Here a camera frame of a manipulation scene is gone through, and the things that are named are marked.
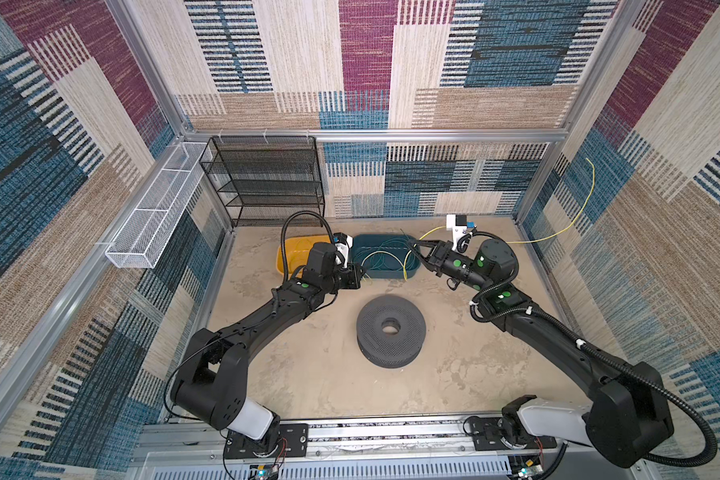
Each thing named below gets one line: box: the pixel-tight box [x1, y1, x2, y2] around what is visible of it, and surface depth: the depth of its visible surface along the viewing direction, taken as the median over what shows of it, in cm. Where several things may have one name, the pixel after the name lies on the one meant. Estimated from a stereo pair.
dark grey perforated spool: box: [356, 294, 427, 369], surface depth 87 cm
